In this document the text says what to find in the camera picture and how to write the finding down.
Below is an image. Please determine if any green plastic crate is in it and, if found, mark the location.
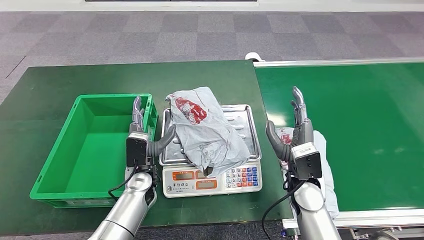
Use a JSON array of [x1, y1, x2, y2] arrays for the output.
[[29, 93, 160, 209]]

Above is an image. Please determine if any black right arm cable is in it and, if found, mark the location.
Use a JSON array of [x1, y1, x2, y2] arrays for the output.
[[260, 178, 308, 240]]

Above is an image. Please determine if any white conveyor end cap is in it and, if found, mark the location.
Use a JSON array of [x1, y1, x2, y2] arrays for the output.
[[244, 51, 264, 63]]

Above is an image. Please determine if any green belt conveyor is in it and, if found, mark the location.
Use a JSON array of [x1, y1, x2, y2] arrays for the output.
[[253, 56, 424, 240]]

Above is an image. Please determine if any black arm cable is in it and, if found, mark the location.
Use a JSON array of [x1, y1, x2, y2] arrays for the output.
[[260, 178, 308, 240], [107, 160, 140, 203]]

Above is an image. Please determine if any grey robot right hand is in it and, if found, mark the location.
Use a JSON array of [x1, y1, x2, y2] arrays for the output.
[[265, 86, 315, 163]]

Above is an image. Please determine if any grey courier bag red print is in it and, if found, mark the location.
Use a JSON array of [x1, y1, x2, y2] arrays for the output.
[[164, 86, 252, 179], [273, 126, 340, 221]]

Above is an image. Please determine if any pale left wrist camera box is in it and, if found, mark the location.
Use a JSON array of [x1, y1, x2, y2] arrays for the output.
[[125, 131, 151, 169]]

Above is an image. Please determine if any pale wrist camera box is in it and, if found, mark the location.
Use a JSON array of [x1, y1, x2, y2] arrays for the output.
[[290, 142, 323, 182], [125, 131, 151, 169]]

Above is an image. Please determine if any electronic scale with steel tray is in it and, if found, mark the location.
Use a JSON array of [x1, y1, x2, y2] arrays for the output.
[[158, 103, 264, 199]]

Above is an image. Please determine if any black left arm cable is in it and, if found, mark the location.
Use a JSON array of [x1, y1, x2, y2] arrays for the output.
[[107, 160, 140, 203]]

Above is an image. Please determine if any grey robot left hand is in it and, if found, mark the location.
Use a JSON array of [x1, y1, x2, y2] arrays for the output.
[[128, 95, 177, 159]]

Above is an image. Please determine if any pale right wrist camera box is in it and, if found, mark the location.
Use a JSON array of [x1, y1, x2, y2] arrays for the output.
[[290, 142, 323, 182]]

